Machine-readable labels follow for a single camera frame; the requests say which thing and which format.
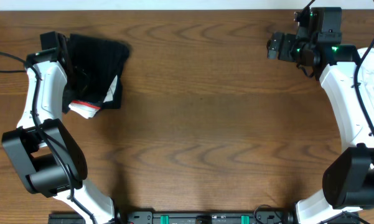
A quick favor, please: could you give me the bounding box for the black pants red waistband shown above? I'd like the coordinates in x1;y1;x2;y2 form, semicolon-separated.
63;34;131;113

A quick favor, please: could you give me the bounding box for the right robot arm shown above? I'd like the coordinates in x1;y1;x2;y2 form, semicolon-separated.
267;4;374;223

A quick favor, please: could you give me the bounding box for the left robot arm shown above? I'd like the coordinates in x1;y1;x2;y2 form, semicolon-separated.
2;32;119;223

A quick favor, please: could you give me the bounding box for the black folded garment under white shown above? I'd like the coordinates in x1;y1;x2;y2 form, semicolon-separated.
101;75;123;110

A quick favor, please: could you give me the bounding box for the white folded cloth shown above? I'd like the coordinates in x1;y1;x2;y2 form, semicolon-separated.
68;76;118;119

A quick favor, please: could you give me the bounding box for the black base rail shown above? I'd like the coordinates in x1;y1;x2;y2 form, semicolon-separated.
48;210;362;224

